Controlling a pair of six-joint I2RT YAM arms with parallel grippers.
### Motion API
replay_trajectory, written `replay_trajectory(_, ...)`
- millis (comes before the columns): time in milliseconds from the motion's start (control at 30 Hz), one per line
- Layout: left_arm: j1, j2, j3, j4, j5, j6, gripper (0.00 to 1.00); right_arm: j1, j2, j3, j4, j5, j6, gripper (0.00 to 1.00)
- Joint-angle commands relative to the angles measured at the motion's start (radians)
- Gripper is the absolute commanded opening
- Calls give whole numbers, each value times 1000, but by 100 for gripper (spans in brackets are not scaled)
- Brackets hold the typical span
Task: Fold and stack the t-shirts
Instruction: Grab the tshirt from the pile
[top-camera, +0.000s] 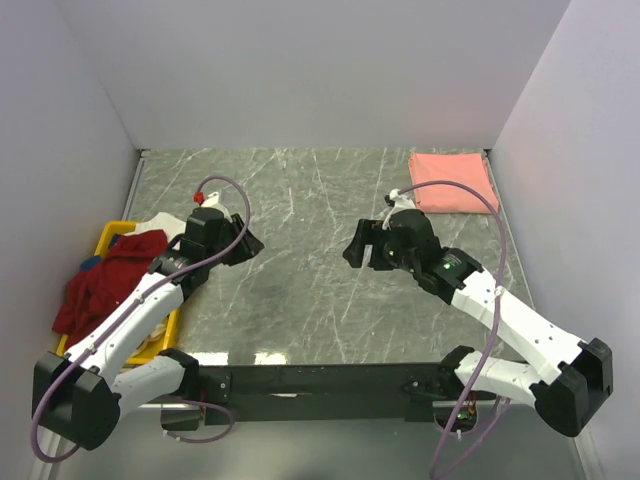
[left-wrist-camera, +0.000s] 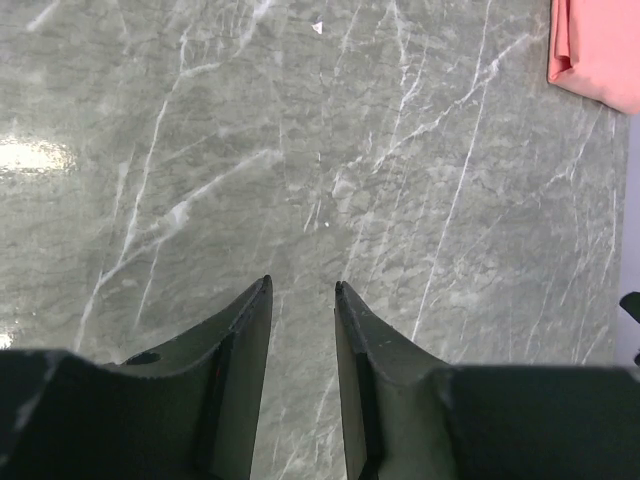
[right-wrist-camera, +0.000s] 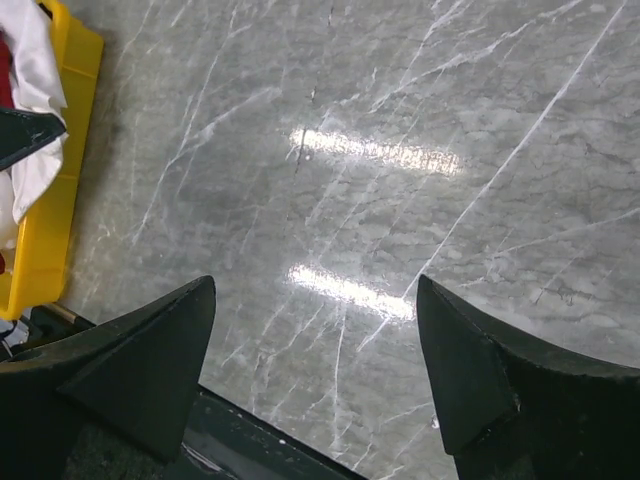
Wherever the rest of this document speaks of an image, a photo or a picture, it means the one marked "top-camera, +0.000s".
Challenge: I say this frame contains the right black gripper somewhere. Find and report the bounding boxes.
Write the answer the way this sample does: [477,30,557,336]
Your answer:
[342,219,419,274]

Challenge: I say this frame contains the dark red t shirt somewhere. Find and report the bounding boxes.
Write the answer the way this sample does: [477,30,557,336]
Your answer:
[52,230,168,344]

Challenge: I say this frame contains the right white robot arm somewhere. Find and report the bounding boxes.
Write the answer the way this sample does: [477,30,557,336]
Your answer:
[343,209,613,437]

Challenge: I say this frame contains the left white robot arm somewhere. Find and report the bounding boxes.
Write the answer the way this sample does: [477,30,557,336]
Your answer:
[30,207,264,451]

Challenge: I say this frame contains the cream white t shirt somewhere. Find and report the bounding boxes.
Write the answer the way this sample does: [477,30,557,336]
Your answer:
[125,212,186,247]

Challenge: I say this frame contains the folded pink t shirt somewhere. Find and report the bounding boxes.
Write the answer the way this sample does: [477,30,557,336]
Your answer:
[408,151,500,215]

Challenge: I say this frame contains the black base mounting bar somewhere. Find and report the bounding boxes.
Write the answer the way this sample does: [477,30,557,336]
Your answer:
[163,363,464,425]

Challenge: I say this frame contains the dark blue t shirt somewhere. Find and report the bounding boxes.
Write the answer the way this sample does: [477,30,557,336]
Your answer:
[79,255,102,272]

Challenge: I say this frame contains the yellow plastic bin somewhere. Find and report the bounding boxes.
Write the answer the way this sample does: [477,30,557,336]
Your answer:
[55,220,182,365]

